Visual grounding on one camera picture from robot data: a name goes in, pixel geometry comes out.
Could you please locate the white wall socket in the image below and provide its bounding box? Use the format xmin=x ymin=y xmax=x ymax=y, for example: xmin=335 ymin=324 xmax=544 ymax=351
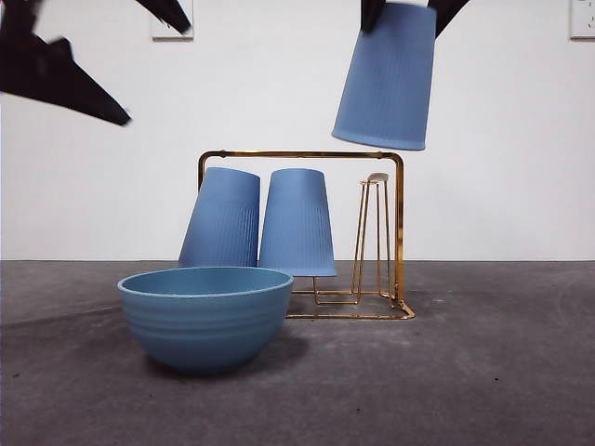
xmin=151 ymin=0 xmax=194 ymax=42
xmin=569 ymin=0 xmax=595 ymax=40

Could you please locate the blue ribbed cup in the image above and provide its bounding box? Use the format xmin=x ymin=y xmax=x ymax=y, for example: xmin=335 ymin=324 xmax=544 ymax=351
xmin=257 ymin=168 xmax=337 ymax=278
xmin=331 ymin=2 xmax=439 ymax=152
xmin=176 ymin=165 xmax=260 ymax=269

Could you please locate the blue ribbed bowl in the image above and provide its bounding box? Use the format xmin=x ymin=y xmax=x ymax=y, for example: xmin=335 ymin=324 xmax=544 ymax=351
xmin=116 ymin=266 xmax=295 ymax=377

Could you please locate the gold wire cup rack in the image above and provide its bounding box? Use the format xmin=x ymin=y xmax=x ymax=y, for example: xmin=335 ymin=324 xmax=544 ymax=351
xmin=197 ymin=149 xmax=417 ymax=321

